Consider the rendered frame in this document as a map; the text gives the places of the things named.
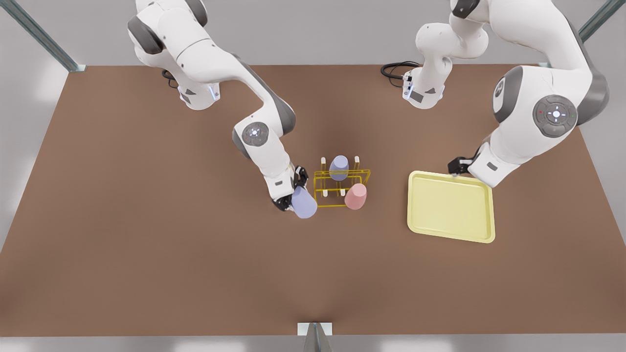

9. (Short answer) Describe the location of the large lavender cup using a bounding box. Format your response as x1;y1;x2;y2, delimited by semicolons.
291;185;318;219

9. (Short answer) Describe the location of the pale yellow tray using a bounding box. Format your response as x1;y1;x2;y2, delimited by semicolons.
407;170;496;244

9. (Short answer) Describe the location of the small lavender cup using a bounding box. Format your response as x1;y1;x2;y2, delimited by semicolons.
329;155;350;182

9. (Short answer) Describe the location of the pink cup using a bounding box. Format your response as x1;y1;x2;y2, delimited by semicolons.
344;183;368;211

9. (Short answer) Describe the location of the yellow wire cup rack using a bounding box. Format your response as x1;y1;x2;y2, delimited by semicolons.
313;156;371;209

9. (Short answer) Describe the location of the silver frame post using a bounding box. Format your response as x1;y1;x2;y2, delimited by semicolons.
297;322;333;352
0;0;87;73
538;0;626;68

